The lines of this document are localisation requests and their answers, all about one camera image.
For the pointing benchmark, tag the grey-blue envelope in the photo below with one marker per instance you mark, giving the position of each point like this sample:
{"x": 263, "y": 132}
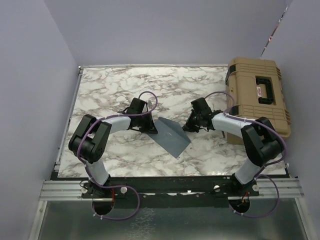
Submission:
{"x": 170, "y": 136}

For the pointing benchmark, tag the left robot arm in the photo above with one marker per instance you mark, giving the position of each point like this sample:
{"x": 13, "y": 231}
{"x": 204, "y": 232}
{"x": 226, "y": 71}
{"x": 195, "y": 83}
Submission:
{"x": 89, "y": 140}

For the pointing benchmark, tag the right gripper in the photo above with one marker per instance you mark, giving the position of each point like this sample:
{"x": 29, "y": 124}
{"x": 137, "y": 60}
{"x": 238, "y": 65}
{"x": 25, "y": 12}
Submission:
{"x": 188, "y": 126}

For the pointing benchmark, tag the tan plastic tool case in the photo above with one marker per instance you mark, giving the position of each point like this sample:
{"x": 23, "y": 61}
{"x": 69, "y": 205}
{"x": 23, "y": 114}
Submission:
{"x": 255, "y": 85}

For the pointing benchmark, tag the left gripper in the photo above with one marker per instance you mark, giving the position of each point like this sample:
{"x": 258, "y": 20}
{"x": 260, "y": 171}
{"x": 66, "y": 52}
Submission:
{"x": 150, "y": 128}

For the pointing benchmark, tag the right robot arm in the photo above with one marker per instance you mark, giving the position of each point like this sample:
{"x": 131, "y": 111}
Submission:
{"x": 262, "y": 143}

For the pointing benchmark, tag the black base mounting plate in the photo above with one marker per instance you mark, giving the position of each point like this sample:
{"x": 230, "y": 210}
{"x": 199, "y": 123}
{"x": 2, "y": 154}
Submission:
{"x": 171, "y": 192}

